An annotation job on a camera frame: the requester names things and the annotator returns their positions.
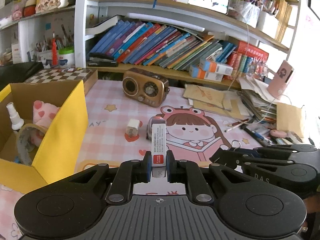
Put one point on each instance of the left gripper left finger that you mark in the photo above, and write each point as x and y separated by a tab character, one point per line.
123	178

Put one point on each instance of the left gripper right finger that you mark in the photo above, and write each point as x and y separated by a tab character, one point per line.
190	175

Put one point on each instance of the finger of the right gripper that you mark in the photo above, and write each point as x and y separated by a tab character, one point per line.
232	159
287	148

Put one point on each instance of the black binder clip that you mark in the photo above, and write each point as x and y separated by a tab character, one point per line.
236	147

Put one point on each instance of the small red white box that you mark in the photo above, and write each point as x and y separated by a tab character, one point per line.
159	150

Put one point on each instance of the white power adapter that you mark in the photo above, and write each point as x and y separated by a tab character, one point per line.
132	127

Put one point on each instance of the yellow packing tape roll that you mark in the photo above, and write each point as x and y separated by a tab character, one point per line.
28	141

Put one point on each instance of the white spray bottle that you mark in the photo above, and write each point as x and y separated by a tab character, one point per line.
16	121

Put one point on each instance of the blue pen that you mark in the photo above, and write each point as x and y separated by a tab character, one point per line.
257	137

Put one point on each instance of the red pencil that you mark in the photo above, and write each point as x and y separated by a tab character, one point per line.
234	125

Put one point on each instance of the stack of papers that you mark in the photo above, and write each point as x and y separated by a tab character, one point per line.
279	112

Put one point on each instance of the pink cup lamp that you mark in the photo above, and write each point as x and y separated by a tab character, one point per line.
281	79

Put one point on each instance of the brown paper envelopes pile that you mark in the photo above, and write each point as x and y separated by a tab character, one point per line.
226	103

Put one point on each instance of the yellow cardboard box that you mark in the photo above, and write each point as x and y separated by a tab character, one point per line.
57	154

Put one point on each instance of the brown retro radio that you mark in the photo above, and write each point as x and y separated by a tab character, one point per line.
146	87

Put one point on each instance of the orange white carton upper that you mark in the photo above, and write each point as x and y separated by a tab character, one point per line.
214	67

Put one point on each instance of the orange white carton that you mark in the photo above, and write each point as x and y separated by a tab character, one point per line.
214	67
197	72

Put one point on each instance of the orange white carton lower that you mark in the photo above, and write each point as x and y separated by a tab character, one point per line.
197	72

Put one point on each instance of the wooden chess board box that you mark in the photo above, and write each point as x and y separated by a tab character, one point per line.
88	76

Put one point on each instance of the pink plush paw toy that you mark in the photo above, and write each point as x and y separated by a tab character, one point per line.
44	113

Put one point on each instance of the red large book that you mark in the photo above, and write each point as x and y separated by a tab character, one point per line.
251	51

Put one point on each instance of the white bookshelf unit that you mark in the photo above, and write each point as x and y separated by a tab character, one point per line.
31	29

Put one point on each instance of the white green lidded tub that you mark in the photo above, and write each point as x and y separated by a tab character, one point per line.
66	57

